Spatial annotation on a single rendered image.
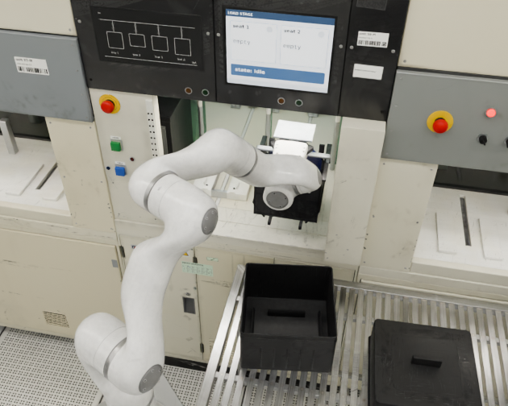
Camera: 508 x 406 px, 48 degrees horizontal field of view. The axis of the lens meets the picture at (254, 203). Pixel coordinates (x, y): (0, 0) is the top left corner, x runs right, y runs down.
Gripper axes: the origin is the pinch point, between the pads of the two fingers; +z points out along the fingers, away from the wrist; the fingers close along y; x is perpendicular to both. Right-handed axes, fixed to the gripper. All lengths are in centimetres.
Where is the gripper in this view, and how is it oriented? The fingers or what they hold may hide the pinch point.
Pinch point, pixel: (294, 136)
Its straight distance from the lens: 180.7
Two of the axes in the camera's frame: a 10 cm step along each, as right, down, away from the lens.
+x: 0.2, -7.6, -6.5
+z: 2.0, -6.3, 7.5
